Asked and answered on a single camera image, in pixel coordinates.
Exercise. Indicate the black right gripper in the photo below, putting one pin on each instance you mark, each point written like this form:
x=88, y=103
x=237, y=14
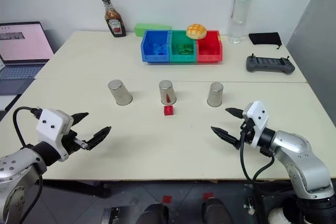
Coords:
x=248, y=132

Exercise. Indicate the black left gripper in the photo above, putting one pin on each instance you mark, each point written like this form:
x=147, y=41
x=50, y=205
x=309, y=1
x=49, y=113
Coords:
x=68, y=142

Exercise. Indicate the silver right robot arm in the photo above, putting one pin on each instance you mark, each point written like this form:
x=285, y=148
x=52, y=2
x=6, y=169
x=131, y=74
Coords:
x=296, y=150

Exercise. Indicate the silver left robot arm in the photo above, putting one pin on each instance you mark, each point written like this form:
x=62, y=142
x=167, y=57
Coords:
x=15, y=166

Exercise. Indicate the wide steel cup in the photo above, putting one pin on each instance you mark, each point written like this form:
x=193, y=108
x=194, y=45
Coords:
x=120, y=93

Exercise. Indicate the red toy brick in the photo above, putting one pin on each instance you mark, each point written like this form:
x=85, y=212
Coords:
x=168, y=110

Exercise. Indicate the red plastic bin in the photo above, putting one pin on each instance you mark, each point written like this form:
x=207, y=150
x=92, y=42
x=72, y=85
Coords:
x=210, y=57

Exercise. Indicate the grey handheld controller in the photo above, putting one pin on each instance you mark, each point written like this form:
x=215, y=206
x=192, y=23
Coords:
x=270, y=64

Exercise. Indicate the red piece on floor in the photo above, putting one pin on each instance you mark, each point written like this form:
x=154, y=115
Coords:
x=208, y=196
x=167, y=199

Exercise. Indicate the green plastic bin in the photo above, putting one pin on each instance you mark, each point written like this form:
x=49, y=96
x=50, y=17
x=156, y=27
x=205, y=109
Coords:
x=182, y=58

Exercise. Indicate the dark rounded shape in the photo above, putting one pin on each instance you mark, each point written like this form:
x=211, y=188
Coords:
x=153, y=214
x=216, y=212

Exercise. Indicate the green toy bricks pile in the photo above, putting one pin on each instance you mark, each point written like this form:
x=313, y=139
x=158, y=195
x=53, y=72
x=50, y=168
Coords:
x=185, y=48

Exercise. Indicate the black cloth pouch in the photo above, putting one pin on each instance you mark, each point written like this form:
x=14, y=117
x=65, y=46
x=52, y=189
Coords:
x=263, y=38

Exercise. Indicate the blue plastic bin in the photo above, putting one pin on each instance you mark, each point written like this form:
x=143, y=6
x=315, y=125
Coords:
x=155, y=57

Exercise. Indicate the yellow melon bun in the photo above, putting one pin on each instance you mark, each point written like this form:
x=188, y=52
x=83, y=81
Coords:
x=196, y=32

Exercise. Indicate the open laptop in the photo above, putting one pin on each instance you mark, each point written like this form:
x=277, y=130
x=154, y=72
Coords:
x=23, y=48

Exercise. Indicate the blue toy bricks pile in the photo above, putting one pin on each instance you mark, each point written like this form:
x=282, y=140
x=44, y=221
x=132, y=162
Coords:
x=158, y=48

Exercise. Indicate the white round base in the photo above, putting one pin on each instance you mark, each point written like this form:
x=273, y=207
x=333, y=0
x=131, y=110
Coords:
x=281, y=217

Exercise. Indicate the clear bottle green lid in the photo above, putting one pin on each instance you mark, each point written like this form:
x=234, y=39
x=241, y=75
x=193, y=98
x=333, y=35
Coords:
x=240, y=19

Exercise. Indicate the ketchup bottle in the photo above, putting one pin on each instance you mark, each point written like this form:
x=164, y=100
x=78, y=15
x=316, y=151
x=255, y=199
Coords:
x=115, y=22

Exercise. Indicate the light green box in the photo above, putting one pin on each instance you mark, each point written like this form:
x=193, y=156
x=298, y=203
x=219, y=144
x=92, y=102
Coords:
x=147, y=27

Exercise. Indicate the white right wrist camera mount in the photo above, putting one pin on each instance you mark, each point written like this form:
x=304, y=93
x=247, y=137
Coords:
x=258, y=113

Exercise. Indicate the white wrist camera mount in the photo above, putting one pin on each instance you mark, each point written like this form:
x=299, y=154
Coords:
x=258, y=113
x=50, y=119

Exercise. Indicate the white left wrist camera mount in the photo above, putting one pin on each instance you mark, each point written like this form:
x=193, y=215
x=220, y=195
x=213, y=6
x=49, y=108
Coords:
x=50, y=119

